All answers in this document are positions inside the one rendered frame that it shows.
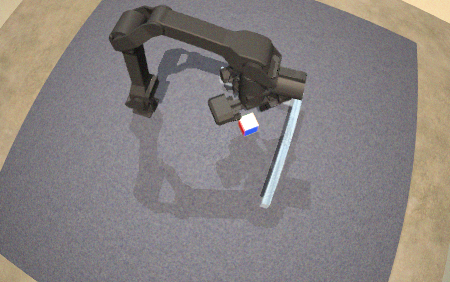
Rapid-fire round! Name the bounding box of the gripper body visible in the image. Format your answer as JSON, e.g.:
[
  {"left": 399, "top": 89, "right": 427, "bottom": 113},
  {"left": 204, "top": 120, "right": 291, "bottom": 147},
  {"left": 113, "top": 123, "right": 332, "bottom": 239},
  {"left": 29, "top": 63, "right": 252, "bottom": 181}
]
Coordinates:
[{"left": 208, "top": 84, "right": 292, "bottom": 126}]

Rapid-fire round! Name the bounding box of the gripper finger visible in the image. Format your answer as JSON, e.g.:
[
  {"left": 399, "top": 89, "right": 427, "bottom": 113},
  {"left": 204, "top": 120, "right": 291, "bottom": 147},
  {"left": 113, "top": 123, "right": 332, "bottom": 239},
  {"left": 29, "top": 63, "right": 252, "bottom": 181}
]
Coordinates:
[
  {"left": 259, "top": 96, "right": 281, "bottom": 112},
  {"left": 227, "top": 96, "right": 242, "bottom": 122}
]

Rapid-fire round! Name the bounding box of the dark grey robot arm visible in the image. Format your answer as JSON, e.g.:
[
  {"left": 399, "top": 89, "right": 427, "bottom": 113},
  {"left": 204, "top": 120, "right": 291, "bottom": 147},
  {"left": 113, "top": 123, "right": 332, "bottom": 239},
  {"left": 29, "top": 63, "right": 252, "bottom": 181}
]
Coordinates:
[{"left": 109, "top": 5, "right": 307, "bottom": 118}]

